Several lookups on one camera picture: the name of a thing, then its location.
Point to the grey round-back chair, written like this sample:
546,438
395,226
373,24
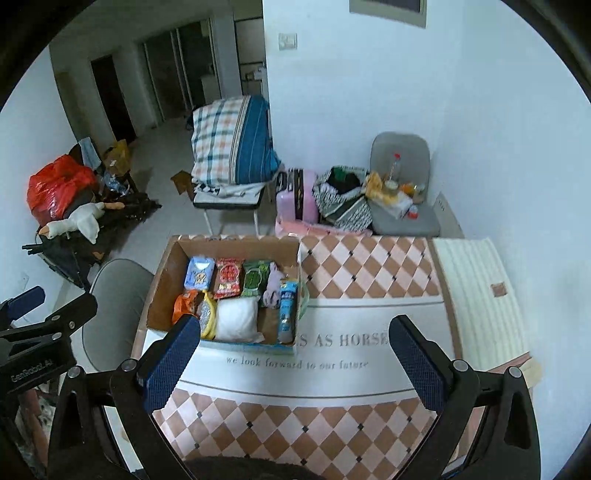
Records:
115,304

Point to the pink cloth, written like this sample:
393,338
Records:
295,229

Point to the red plastic bag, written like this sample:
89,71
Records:
57,184

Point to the yellow plastic bag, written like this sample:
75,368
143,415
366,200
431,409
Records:
375,184

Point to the white goose plush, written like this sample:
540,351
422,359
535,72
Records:
83,221

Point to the light blue cloth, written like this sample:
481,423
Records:
90,152

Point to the purple plush sock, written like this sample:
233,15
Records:
273,286

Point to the checkered tablecloth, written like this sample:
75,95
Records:
332,323

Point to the orange item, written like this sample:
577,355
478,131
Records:
406,189

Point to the plaid bedding bundle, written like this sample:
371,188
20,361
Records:
231,138

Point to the grey padded chair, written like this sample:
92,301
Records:
401,143

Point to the small red packet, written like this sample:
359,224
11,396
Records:
412,213

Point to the orange snack packet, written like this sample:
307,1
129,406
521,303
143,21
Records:
184,307

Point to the small brown square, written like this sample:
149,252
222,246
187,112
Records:
498,289

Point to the pink suitcase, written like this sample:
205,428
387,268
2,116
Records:
295,198

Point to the white leaning board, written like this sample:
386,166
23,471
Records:
449,214

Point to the red snack packet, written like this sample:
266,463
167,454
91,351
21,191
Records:
228,278

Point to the white striped mat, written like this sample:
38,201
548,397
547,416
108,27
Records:
475,300

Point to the green wipes packet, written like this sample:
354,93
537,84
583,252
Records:
255,278

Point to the blue cartoon tissue pack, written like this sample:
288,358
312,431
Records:
199,273

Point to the black folded stroller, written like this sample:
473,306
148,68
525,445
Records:
64,258

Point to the small brown cardboard box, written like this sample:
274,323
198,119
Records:
182,182

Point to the white tissue box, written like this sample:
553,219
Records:
398,204

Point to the patterned tote bag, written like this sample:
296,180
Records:
344,207

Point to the wall picture frame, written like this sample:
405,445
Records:
388,11

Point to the long blue packet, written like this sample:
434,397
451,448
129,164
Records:
287,311

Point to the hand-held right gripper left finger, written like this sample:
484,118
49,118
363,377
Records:
171,364

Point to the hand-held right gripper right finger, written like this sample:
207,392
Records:
418,364

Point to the wall light switch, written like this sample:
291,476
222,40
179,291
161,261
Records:
288,41

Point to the white plastic bag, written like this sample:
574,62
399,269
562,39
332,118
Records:
238,319

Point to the beige cardboard piece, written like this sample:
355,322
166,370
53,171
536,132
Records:
534,371

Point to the wooden chair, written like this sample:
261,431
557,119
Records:
32,415

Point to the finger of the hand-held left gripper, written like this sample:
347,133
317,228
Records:
23,302
69,316

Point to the yellow-rimmed silver pouch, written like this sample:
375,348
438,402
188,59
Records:
207,314

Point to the folding bench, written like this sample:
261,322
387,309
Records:
226,199

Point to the person's dark fleece clothing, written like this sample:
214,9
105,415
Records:
249,468

